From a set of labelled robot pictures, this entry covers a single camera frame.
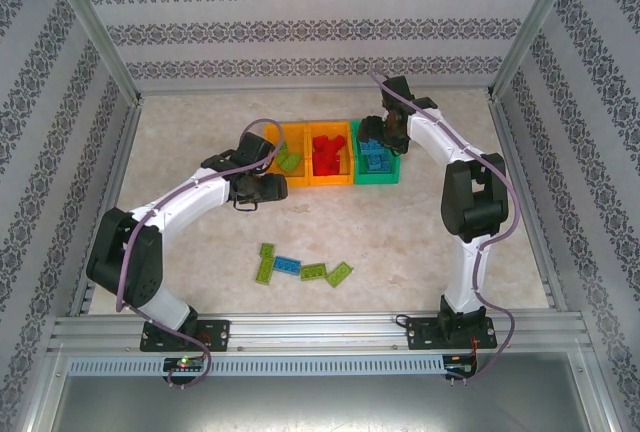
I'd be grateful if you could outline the orange plastic bin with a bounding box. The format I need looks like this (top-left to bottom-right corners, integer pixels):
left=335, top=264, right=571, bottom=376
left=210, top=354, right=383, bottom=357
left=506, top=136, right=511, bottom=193
left=305, top=122, right=353, bottom=188
left=263, top=123, right=308, bottom=188

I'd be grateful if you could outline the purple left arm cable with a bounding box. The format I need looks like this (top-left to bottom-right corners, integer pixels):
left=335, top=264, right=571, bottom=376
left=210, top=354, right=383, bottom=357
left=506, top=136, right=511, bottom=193
left=114, top=116, right=281, bottom=391

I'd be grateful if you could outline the grey metal panel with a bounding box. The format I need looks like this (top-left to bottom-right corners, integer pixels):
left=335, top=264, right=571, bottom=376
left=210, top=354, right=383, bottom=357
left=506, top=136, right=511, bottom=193
left=49, top=374, right=616, bottom=432

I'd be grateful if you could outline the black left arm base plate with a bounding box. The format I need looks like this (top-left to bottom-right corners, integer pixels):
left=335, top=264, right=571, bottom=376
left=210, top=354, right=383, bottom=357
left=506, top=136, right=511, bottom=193
left=139, top=319, right=231, bottom=353

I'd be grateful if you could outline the aluminium mounting rail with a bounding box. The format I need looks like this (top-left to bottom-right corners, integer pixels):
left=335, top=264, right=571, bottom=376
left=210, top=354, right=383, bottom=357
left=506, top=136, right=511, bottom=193
left=47, top=315, right=591, bottom=353

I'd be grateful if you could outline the slotted grey cable duct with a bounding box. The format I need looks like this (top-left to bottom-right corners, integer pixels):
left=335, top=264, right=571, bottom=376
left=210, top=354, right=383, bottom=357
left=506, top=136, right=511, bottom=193
left=67, top=355, right=476, bottom=376

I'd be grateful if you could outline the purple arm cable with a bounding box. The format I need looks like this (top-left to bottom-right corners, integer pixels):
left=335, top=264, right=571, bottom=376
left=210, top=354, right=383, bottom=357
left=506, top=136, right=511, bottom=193
left=114, top=116, right=281, bottom=391
left=372, top=70, right=524, bottom=384

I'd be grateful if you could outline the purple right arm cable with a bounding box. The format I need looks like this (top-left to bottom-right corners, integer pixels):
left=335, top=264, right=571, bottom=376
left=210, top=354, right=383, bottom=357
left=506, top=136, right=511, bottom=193
left=372, top=70, right=524, bottom=384

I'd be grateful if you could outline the aluminium side rail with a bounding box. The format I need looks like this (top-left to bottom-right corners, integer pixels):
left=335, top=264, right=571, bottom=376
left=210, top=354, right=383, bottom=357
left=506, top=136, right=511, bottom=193
left=488, top=99, right=570, bottom=312
left=68, top=99, right=144, bottom=317

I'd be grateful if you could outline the aluminium frame post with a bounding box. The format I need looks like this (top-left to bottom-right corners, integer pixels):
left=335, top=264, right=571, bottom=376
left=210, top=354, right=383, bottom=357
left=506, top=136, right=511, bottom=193
left=17, top=346, right=69, bottom=432
left=39, top=0, right=146, bottom=108
left=485, top=0, right=585, bottom=103
left=579, top=349, right=629, bottom=432

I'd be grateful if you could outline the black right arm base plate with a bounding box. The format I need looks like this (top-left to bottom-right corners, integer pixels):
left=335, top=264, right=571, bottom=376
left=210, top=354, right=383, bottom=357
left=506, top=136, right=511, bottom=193
left=405, top=316, right=499, bottom=352

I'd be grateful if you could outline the green plastic bin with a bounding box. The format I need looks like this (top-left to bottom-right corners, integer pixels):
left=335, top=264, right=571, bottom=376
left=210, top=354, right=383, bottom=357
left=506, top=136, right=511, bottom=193
left=349, top=120, right=401, bottom=187

